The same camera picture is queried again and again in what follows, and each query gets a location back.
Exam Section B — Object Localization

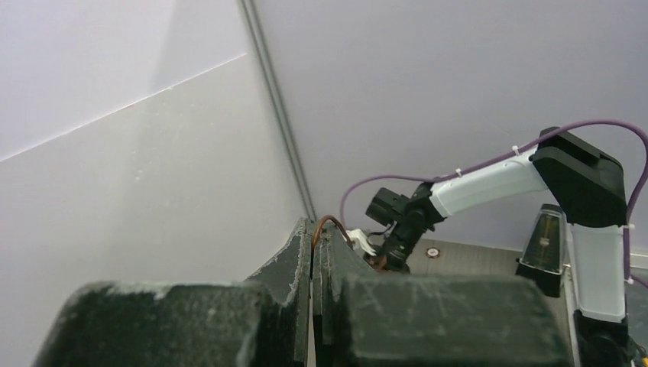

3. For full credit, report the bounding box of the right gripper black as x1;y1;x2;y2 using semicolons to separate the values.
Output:
364;187;436;274

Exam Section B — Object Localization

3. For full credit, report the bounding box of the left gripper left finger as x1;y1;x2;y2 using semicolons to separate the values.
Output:
34;219;312;366

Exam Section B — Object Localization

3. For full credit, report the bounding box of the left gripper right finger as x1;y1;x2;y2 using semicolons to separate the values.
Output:
313;224;572;366

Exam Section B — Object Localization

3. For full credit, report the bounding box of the brown wire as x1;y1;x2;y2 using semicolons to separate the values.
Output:
309;215;355;252

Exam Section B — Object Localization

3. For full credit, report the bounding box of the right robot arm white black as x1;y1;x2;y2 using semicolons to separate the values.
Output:
363;127;637;366

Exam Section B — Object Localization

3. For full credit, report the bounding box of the lone poker chip right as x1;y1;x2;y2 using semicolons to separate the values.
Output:
426;247;441;258

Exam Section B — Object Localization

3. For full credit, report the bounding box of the metronome black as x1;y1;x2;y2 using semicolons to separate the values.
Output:
515;203;565;298

